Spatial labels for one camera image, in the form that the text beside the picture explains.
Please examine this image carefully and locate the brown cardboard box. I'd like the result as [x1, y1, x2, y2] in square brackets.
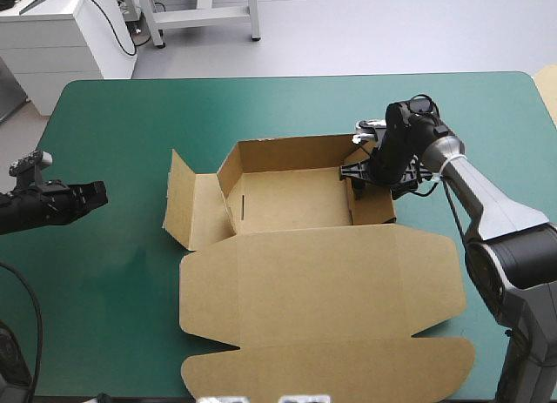
[162, 133, 477, 399]

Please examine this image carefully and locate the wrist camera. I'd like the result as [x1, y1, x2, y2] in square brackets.
[351, 118, 389, 145]
[8, 149, 55, 178]

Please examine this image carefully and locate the pale cardboard sheet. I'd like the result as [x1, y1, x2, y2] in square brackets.
[532, 64, 557, 131]

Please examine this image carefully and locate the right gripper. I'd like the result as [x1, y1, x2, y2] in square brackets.
[338, 144, 422, 202]

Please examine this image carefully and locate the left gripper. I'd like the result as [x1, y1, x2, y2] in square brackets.
[15, 179, 109, 228]

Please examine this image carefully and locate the white metal table frame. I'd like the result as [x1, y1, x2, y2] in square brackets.
[138, 0, 263, 50]

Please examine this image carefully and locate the white drawer cabinet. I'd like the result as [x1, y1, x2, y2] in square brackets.
[0, 0, 138, 118]

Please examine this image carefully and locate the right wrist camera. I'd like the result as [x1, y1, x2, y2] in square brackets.
[351, 118, 389, 145]

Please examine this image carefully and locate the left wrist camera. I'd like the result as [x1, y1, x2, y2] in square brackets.
[8, 149, 55, 178]

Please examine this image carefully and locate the black power cable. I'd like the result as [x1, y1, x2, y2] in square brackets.
[71, 0, 144, 58]

